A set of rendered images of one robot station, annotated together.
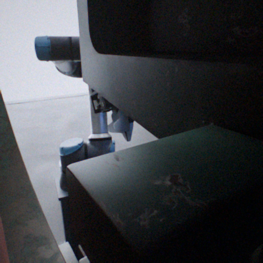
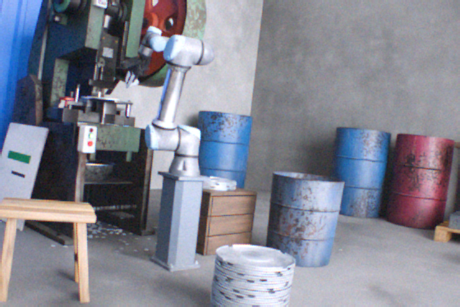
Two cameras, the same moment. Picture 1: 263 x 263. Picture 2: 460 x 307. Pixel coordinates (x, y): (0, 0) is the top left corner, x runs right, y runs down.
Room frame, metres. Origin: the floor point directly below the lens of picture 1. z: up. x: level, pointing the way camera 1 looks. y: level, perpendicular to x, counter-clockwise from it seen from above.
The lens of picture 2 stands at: (3.07, -0.20, 0.67)
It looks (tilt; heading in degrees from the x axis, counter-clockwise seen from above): 3 degrees down; 161
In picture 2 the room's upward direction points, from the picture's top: 7 degrees clockwise
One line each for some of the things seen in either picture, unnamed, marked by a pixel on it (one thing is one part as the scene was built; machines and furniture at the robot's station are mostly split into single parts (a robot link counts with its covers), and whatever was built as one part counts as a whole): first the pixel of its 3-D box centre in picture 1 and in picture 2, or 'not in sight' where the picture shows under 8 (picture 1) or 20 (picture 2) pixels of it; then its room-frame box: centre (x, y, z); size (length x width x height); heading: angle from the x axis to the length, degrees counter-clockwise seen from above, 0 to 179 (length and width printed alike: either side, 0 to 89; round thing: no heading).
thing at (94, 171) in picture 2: not in sight; (86, 169); (0.34, -0.16, 0.36); 0.34 x 0.34 x 0.10
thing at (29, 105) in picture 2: not in sight; (37, 149); (0.38, -0.46, 0.45); 0.92 x 0.12 x 0.90; 34
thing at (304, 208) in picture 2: not in sight; (302, 217); (0.85, 1.05, 0.24); 0.42 x 0.42 x 0.48
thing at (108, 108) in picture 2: not in sight; (109, 112); (0.49, -0.06, 0.72); 0.25 x 0.14 x 0.14; 34
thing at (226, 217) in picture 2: not in sight; (207, 215); (0.59, 0.56, 0.18); 0.40 x 0.38 x 0.35; 27
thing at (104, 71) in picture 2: not in sight; (103, 57); (0.38, -0.14, 1.04); 0.17 x 0.15 x 0.30; 34
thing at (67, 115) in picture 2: not in sight; (66, 125); (0.71, -0.29, 0.62); 0.10 x 0.06 x 0.20; 124
